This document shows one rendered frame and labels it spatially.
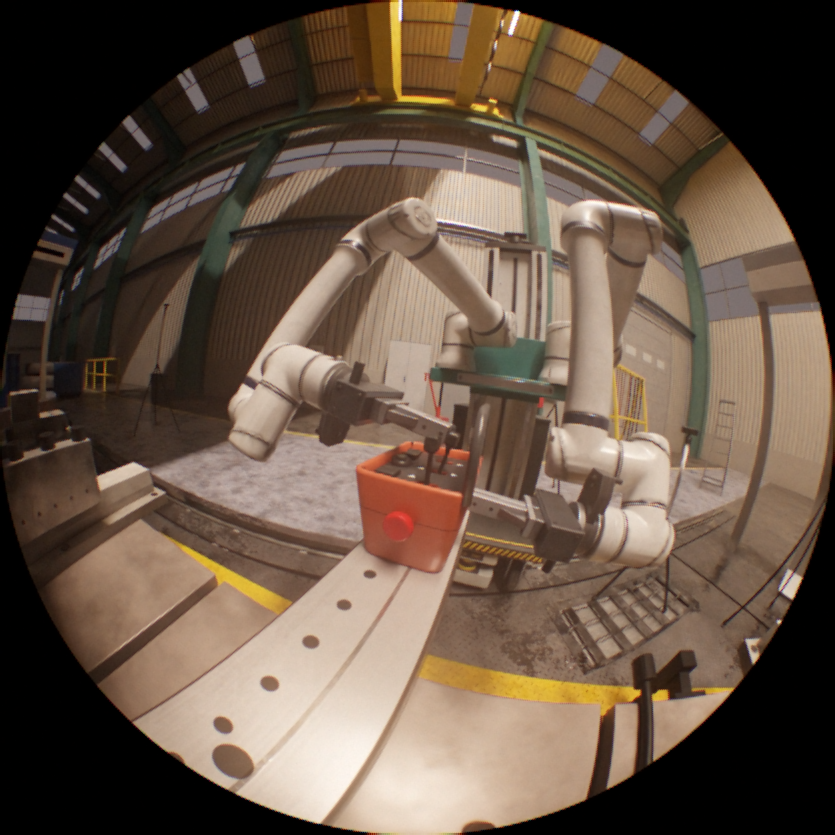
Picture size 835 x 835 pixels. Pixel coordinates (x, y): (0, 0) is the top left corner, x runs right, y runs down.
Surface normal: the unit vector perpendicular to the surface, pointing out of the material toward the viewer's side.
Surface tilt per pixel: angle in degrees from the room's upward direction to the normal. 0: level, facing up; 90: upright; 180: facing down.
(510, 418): 90
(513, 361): 90
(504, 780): 0
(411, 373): 90
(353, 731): 0
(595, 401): 79
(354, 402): 90
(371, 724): 0
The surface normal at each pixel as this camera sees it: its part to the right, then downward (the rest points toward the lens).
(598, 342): -0.36, -0.13
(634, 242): -0.28, 0.95
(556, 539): -0.31, 0.07
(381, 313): 0.03, 0.13
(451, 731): 0.13, -0.98
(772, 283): -0.99, -0.12
